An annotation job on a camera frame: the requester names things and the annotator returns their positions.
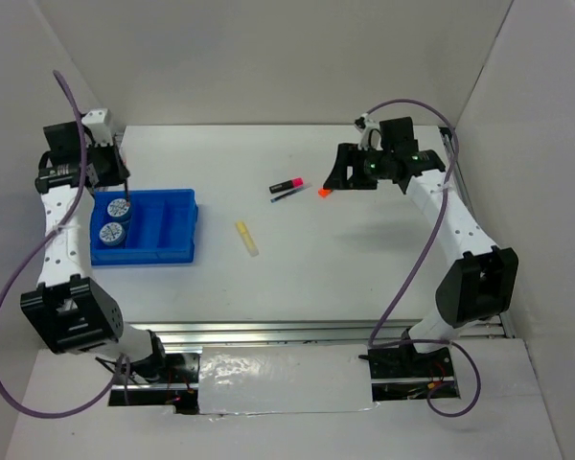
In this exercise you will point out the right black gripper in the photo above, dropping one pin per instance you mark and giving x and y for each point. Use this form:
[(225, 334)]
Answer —
[(348, 154)]

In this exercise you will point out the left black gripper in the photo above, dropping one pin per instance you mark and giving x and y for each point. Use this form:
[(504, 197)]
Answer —
[(120, 172)]

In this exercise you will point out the orange black highlighter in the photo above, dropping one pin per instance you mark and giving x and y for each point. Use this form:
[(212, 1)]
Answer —
[(324, 192)]

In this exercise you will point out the blue gel pen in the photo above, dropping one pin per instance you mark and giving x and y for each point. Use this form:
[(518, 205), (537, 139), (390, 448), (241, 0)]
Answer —
[(289, 193)]

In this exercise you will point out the yellow highlighter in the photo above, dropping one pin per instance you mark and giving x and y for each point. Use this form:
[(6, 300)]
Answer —
[(247, 239)]

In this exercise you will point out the red gel pen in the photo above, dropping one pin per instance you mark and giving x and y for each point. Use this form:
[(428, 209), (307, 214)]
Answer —
[(127, 195)]

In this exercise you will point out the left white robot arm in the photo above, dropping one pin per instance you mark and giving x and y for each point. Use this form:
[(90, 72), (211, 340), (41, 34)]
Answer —
[(68, 309)]

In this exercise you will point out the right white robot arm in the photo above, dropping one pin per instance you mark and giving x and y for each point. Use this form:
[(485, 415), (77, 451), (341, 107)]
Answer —
[(481, 275)]

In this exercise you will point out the pink black highlighter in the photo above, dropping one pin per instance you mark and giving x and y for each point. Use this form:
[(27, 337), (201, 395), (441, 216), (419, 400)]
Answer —
[(286, 185)]

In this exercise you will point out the blue divided plastic bin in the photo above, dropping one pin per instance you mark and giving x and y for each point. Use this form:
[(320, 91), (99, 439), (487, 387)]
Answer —
[(161, 230)]

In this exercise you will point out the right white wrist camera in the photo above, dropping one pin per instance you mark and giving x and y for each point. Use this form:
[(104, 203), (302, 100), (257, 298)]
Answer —
[(369, 132)]

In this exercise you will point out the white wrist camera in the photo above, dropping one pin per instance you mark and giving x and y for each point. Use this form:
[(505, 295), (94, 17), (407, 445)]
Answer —
[(369, 132), (100, 125)]

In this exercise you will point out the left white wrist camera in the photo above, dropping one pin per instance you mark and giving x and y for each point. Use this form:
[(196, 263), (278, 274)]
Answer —
[(100, 125)]

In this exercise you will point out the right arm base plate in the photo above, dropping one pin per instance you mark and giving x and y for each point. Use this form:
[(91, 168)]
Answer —
[(405, 363)]

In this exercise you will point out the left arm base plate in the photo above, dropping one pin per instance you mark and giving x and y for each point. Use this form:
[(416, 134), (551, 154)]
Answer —
[(164, 369)]

